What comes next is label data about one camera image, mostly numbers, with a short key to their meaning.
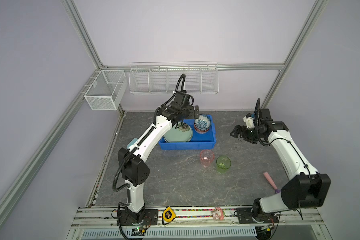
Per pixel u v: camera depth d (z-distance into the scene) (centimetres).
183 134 103
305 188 41
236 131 74
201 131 99
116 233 71
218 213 72
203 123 102
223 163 91
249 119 76
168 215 73
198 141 98
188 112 74
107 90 105
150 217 74
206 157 94
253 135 68
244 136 72
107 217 75
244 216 74
